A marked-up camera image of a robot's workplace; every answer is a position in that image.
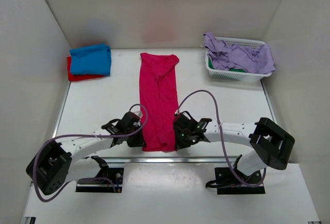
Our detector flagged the magenta t shirt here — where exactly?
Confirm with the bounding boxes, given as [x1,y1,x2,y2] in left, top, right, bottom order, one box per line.
[139,53,179,152]

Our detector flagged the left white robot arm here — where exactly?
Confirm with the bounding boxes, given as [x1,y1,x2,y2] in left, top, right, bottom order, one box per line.
[26,111,146,200]

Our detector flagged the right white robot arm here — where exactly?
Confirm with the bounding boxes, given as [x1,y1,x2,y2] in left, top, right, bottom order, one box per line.
[173,111,295,188]

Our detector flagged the folded red t shirt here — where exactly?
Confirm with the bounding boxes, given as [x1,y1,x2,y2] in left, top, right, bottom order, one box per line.
[67,56,105,82]

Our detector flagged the green t shirt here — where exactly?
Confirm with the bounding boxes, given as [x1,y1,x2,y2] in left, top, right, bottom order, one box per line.
[208,58,245,73]

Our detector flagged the folded blue t shirt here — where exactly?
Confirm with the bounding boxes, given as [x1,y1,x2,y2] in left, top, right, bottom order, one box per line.
[70,43,111,76]

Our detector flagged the white plastic laundry basket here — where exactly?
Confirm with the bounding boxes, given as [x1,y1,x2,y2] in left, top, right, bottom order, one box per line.
[205,37,272,82]

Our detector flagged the lavender t shirt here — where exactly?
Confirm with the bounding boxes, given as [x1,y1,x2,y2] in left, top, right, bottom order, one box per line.
[204,32,275,74]

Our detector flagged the aluminium rail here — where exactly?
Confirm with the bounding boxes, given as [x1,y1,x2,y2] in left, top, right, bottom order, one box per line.
[102,156,226,164]

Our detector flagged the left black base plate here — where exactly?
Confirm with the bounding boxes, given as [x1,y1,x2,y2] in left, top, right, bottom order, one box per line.
[75,156,124,194]

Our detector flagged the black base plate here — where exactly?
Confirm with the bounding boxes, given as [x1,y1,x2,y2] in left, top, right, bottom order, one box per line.
[205,167,266,195]
[75,156,124,194]

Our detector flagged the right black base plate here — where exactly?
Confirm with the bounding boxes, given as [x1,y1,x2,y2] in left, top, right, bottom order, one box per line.
[205,167,266,195]

